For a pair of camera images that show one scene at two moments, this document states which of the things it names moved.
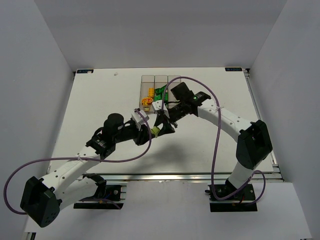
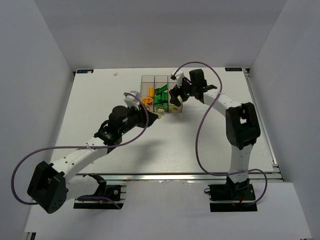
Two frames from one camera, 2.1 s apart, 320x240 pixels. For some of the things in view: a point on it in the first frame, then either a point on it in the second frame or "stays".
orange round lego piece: x=147 y=101 stays
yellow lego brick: x=151 y=92 stays
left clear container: x=147 y=93 stays
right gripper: x=164 y=119 to x=180 y=92
